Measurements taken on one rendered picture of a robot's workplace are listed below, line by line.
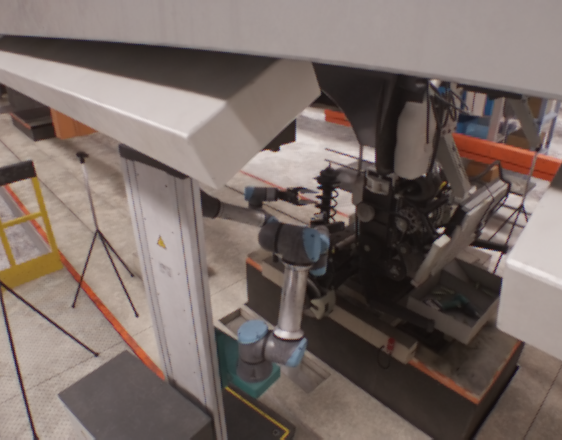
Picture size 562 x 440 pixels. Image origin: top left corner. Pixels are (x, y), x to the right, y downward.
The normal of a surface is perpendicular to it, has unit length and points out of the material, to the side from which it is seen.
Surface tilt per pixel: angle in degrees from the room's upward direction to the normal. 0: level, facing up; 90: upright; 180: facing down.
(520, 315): 117
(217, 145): 90
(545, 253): 27
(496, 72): 90
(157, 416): 0
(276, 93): 90
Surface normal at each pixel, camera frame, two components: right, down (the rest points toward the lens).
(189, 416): 0.00, -0.88
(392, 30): -0.72, 0.33
